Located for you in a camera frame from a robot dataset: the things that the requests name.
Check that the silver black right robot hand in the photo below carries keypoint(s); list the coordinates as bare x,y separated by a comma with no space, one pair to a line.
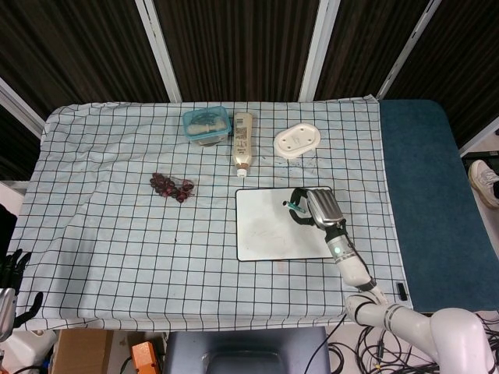
325,208

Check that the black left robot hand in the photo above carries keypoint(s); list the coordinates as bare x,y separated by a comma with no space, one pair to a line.
9,272

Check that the green white marker pen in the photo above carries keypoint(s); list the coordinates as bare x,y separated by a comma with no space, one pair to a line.
292,205

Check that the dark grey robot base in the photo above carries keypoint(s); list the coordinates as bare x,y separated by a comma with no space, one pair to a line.
245,350

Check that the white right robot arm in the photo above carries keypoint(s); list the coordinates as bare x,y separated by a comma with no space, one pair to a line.
390,311

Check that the white drawing board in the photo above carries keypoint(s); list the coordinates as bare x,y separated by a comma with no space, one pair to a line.
265,230

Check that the cream oval soap dish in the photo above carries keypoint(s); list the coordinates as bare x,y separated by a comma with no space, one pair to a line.
297,140

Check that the white plastic container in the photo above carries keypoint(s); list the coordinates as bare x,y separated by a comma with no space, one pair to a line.
27,348

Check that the blue table pad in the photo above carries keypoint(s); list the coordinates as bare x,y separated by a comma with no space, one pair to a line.
425,195

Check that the beige squeeze bottle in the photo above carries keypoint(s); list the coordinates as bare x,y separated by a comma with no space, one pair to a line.
242,144

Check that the brown cardboard box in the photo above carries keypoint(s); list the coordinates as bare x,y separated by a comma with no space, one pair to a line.
82,350

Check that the small black cap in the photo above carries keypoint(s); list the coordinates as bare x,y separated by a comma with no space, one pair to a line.
402,290

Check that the white black checked tablecloth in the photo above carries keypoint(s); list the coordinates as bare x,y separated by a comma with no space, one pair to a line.
136,241

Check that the clear container with blue lid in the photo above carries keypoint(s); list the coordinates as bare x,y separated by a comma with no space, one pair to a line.
206,122

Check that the dark red grape bunch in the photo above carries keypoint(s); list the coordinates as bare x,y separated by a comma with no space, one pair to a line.
169,187

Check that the orange plastic device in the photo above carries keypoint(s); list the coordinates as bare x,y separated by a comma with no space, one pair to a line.
146,358

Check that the white sneaker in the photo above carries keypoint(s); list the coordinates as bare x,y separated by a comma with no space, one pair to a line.
485,183

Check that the white frame post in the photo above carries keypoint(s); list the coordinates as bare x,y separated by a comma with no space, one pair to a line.
481,134
317,50
19,107
409,46
160,50

